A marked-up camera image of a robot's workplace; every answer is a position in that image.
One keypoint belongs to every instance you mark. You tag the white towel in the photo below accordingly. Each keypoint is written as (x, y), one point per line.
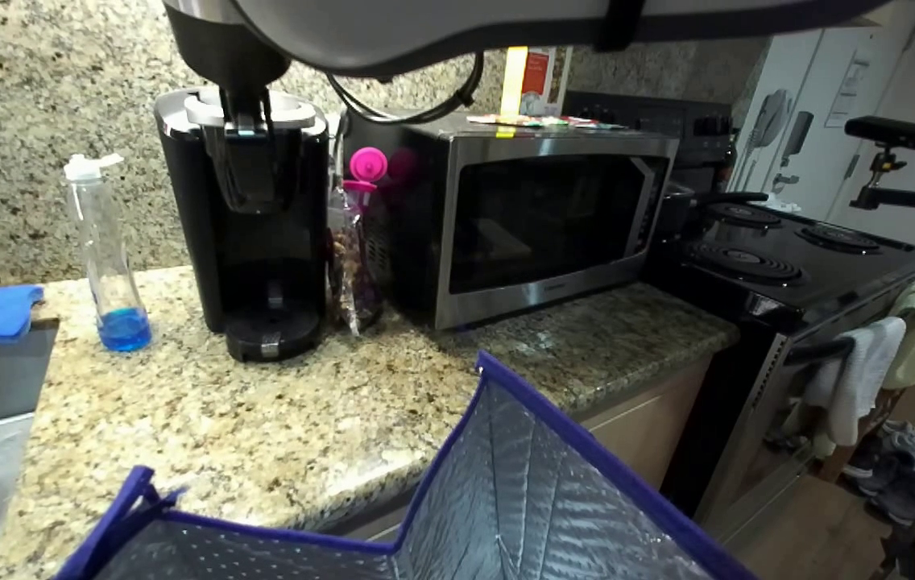
(854, 374)

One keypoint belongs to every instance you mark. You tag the clear bag of snacks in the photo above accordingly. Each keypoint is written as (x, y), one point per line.
(355, 267)

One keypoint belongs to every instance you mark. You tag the black stainless microwave oven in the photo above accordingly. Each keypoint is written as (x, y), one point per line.
(394, 237)

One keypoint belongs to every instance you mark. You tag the pink reusable coffee pod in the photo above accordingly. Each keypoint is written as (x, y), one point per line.
(367, 164)

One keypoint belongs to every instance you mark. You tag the clear bottle with blue liquid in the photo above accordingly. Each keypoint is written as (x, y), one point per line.
(114, 267)

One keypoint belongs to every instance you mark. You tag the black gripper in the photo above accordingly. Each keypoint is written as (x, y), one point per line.
(248, 106)

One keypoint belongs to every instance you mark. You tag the purple insulated bag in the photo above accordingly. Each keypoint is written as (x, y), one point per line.
(542, 505)

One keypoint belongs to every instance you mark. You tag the white refrigerator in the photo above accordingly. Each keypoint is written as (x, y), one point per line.
(864, 131)

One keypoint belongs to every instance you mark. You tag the black coffee maker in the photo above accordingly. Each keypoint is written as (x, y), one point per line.
(253, 267)

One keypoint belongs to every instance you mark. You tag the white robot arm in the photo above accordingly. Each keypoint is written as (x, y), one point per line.
(589, 28)

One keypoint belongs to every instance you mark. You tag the dark grey bag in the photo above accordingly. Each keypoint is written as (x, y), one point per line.
(893, 461)

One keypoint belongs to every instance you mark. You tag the black electric stove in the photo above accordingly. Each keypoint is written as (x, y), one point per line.
(800, 259)

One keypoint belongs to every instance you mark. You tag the white paper sheet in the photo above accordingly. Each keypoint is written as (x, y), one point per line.
(528, 120)

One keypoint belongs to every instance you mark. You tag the small red white box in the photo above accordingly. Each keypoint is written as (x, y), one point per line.
(542, 81)

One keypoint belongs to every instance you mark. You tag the black stereo camera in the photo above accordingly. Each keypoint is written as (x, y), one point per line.
(897, 133)

